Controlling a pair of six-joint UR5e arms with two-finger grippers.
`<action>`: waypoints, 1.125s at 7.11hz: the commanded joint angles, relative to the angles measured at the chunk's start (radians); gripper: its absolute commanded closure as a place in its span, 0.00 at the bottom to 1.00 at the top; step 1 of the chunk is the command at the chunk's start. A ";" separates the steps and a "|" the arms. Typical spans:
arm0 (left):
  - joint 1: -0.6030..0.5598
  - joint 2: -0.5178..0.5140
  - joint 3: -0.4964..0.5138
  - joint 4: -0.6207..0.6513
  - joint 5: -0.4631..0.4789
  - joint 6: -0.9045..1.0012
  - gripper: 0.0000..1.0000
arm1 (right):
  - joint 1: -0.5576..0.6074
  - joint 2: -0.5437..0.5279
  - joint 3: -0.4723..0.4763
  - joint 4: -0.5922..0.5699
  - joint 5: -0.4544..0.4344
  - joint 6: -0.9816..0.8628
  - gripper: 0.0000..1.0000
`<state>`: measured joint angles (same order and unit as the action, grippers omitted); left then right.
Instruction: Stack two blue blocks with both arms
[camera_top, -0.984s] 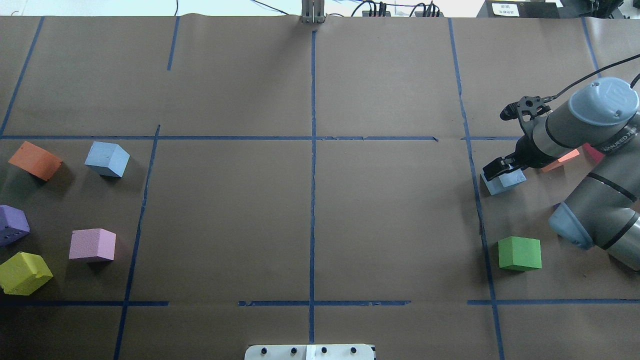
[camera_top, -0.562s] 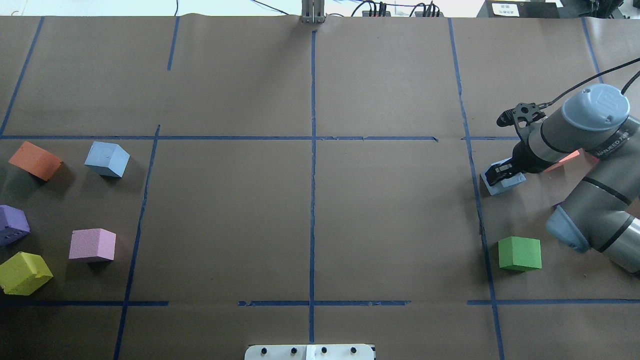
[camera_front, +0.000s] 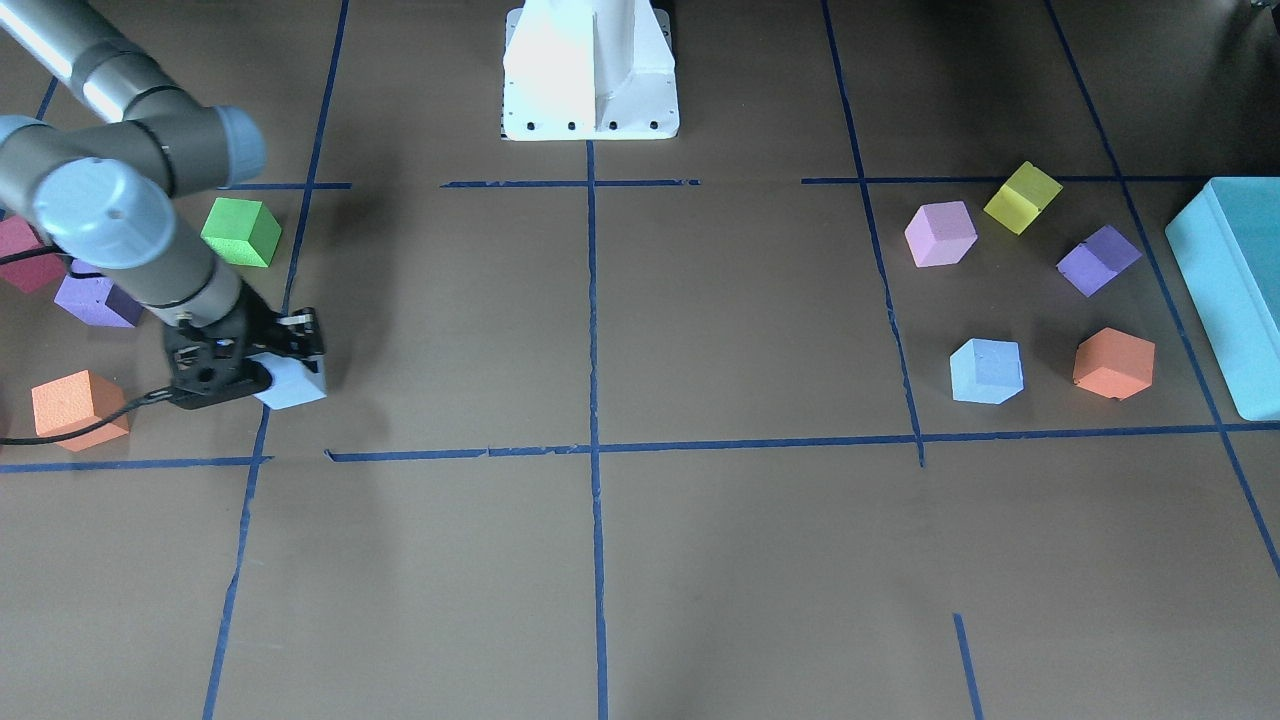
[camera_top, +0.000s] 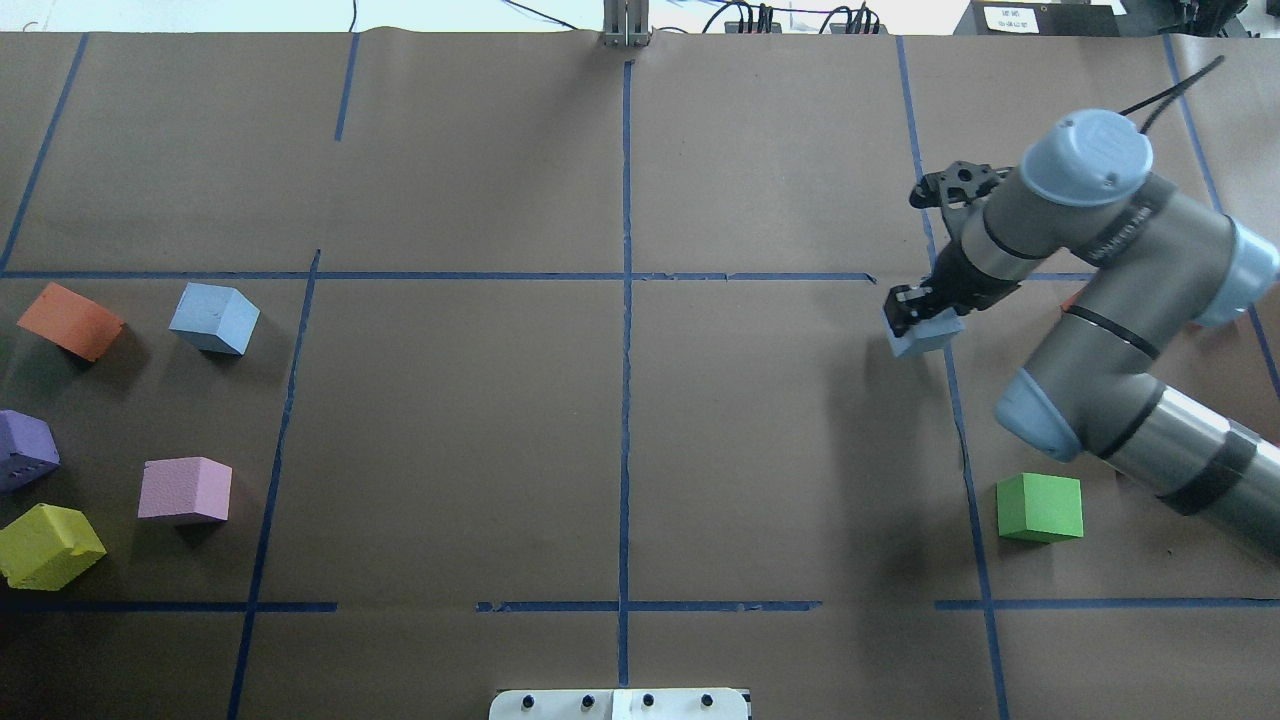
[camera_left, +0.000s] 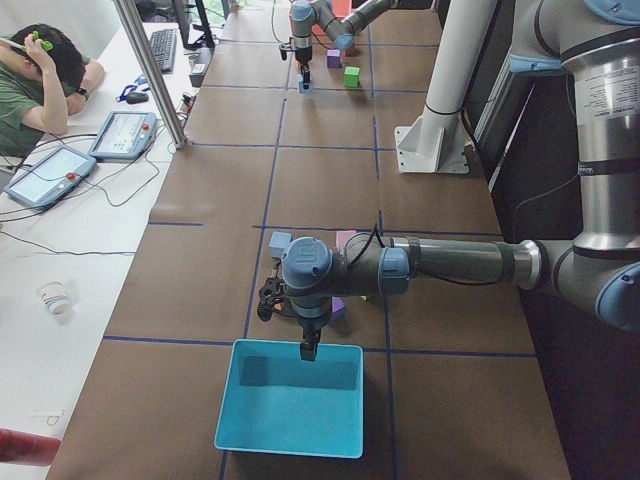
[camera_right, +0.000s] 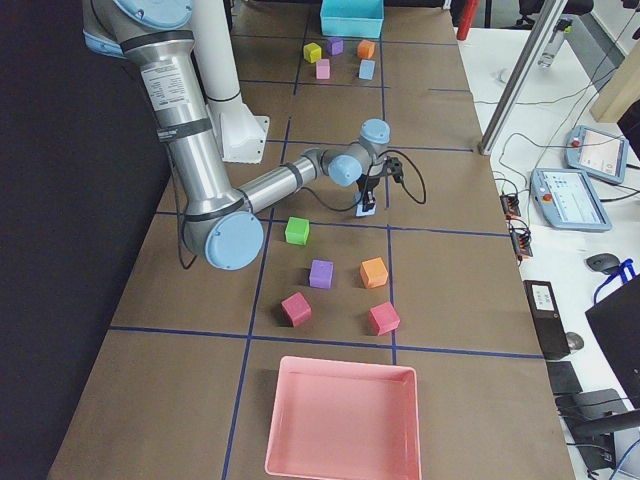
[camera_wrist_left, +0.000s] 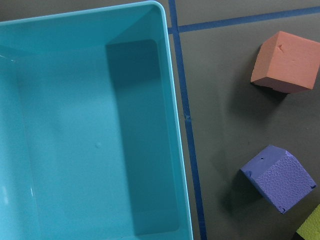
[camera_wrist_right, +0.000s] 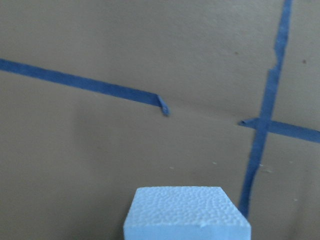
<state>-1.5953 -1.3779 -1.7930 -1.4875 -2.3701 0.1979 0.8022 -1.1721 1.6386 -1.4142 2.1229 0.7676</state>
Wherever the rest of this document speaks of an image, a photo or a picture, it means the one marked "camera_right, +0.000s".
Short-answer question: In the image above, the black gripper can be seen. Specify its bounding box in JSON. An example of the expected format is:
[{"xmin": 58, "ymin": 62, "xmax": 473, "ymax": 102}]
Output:
[{"xmin": 357, "ymin": 162, "xmax": 384, "ymax": 212}]

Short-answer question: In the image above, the light blue block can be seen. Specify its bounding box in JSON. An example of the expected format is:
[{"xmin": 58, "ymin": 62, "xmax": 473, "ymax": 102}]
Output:
[
  {"xmin": 358, "ymin": 59, "xmax": 376, "ymax": 81},
  {"xmin": 355, "ymin": 203, "xmax": 376, "ymax": 217}
]

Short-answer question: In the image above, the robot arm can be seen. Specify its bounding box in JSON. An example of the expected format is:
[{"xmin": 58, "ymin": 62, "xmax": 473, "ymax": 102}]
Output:
[{"xmin": 82, "ymin": 1, "xmax": 390, "ymax": 270}]

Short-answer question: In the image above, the orange foam block right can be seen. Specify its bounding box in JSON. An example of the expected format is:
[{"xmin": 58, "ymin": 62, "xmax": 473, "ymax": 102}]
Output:
[{"xmin": 359, "ymin": 257, "xmax": 389, "ymax": 289}]

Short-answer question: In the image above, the orange foam block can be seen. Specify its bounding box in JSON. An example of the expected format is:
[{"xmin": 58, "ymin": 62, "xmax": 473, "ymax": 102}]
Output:
[
  {"xmin": 357, "ymin": 40, "xmax": 376, "ymax": 60},
  {"xmin": 359, "ymin": 257, "xmax": 389, "ymax": 289}
]

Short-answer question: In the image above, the green foam block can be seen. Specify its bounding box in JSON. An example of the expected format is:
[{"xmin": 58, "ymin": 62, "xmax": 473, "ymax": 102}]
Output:
[{"xmin": 285, "ymin": 217, "xmax": 310, "ymax": 245}]

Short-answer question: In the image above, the purple foam block right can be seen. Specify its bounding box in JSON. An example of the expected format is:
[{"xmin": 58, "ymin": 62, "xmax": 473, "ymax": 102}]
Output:
[{"xmin": 309, "ymin": 259, "xmax": 334, "ymax": 289}]

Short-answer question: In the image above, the purple foam block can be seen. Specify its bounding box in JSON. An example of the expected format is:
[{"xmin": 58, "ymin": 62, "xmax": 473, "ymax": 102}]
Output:
[
  {"xmin": 326, "ymin": 37, "xmax": 344, "ymax": 56},
  {"xmin": 309, "ymin": 259, "xmax": 334, "ymax": 289}
]

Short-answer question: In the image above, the red foam block far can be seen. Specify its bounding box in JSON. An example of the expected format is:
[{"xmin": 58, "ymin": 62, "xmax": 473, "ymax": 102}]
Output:
[{"xmin": 368, "ymin": 301, "xmax": 400, "ymax": 336}]

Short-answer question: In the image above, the red foam block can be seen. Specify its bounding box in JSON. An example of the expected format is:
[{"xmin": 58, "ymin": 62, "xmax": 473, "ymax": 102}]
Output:
[
  {"xmin": 368, "ymin": 301, "xmax": 400, "ymax": 336},
  {"xmin": 280, "ymin": 292, "xmax": 312, "ymax": 327}
]

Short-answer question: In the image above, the red foam block near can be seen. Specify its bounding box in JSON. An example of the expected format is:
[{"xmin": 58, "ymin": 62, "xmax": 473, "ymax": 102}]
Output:
[{"xmin": 280, "ymin": 292, "xmax": 312, "ymax": 327}]

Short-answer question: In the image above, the pink foam block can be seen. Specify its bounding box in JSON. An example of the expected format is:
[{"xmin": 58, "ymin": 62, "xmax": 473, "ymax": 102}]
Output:
[{"xmin": 315, "ymin": 59, "xmax": 331, "ymax": 80}]

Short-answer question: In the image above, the orange foam block left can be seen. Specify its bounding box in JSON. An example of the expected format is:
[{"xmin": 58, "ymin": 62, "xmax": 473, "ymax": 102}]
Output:
[{"xmin": 357, "ymin": 40, "xmax": 376, "ymax": 60}]

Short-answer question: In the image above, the yellow foam block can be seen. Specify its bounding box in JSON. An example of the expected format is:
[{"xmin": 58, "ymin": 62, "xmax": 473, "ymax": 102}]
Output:
[{"xmin": 303, "ymin": 42, "xmax": 322, "ymax": 64}]

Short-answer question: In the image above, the purple foam block left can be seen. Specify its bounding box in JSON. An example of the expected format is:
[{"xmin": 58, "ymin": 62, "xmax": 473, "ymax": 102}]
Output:
[{"xmin": 326, "ymin": 37, "xmax": 344, "ymax": 56}]

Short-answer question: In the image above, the turquoise plastic bin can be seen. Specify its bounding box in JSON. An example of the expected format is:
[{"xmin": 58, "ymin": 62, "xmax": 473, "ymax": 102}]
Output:
[{"xmin": 320, "ymin": 0, "xmax": 384, "ymax": 39}]

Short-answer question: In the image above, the teach pendant near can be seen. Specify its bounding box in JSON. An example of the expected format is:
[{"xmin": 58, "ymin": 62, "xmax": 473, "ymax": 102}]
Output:
[{"xmin": 531, "ymin": 168, "xmax": 612, "ymax": 232}]

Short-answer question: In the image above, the teach pendant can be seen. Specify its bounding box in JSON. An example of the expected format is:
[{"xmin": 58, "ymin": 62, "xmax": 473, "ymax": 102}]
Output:
[
  {"xmin": 565, "ymin": 125, "xmax": 630, "ymax": 185},
  {"xmin": 531, "ymin": 168, "xmax": 612, "ymax": 232}
]

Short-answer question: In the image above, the red fire extinguisher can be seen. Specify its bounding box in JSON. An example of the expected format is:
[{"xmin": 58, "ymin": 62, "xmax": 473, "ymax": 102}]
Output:
[{"xmin": 456, "ymin": 0, "xmax": 479, "ymax": 41}]

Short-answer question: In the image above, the pink plastic tray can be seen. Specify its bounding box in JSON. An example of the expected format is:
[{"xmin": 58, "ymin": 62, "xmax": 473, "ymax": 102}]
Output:
[{"xmin": 264, "ymin": 356, "xmax": 422, "ymax": 479}]

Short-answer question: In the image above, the black box with label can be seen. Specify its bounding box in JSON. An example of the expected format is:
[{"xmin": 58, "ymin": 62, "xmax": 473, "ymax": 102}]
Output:
[{"xmin": 523, "ymin": 280, "xmax": 570, "ymax": 360}]

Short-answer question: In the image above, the plastic water bottle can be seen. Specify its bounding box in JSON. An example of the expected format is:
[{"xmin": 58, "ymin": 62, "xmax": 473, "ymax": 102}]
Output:
[{"xmin": 537, "ymin": 17, "xmax": 573, "ymax": 68}]

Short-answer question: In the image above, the teach pendant far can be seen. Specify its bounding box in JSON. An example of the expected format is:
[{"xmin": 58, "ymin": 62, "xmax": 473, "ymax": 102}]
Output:
[{"xmin": 565, "ymin": 125, "xmax": 630, "ymax": 185}]

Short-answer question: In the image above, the black computer mouse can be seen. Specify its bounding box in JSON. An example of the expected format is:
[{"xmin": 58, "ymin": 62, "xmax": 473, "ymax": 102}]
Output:
[{"xmin": 585, "ymin": 253, "xmax": 621, "ymax": 275}]

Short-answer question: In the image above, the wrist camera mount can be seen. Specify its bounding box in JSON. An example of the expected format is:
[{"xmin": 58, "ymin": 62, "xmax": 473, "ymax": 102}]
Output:
[{"xmin": 385, "ymin": 157, "xmax": 404, "ymax": 184}]

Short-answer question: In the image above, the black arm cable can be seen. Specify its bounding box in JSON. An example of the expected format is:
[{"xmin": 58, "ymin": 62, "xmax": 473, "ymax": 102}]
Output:
[{"xmin": 299, "ymin": 148, "xmax": 428, "ymax": 213}]

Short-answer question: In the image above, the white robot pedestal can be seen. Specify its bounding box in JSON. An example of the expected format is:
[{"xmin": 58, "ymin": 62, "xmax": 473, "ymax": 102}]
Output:
[{"xmin": 190, "ymin": 0, "xmax": 270, "ymax": 164}]

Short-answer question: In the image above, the aluminium frame post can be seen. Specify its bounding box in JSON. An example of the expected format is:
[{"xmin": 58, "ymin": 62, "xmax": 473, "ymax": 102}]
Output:
[{"xmin": 478, "ymin": 0, "xmax": 568, "ymax": 156}]

